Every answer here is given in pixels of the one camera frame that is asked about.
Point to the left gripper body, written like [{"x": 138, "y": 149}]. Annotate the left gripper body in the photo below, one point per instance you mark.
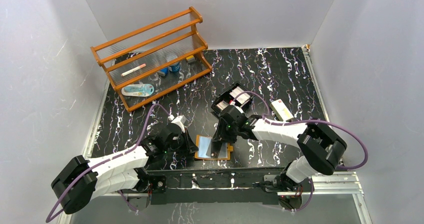
[{"x": 187, "y": 141}]

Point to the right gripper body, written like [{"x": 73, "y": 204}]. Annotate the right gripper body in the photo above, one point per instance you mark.
[{"x": 228, "y": 133}]

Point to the white card stack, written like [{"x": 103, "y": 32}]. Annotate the white card stack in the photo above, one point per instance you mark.
[
  {"x": 222, "y": 105},
  {"x": 238, "y": 94}
]

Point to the black card tray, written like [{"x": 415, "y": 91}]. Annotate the black card tray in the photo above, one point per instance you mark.
[{"x": 225, "y": 95}]

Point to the orange card holder wallet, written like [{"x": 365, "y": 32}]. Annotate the orange card holder wallet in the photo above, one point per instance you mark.
[{"x": 202, "y": 143}]

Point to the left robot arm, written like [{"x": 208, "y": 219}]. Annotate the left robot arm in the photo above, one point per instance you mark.
[{"x": 82, "y": 180}]

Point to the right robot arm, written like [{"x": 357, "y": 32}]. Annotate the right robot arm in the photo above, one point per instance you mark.
[{"x": 322, "y": 148}]

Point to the white box with red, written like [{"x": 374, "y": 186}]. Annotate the white box with red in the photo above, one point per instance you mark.
[{"x": 281, "y": 111}]

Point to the blue packaged item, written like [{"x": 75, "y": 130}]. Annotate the blue packaged item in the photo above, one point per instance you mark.
[{"x": 138, "y": 90}]

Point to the small blue block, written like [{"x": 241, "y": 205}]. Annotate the small blue block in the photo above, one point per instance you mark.
[{"x": 163, "y": 72}]

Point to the blue white can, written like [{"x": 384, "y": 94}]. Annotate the blue white can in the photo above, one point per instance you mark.
[{"x": 175, "y": 67}]

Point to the small grey yellow block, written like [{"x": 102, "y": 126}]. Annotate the small grey yellow block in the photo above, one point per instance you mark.
[{"x": 190, "y": 59}]

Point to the orange wooden shelf rack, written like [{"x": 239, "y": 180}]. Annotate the orange wooden shelf rack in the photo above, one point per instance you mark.
[{"x": 174, "y": 36}]

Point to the white pink pen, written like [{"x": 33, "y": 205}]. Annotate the white pink pen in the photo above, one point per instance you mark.
[{"x": 126, "y": 73}]

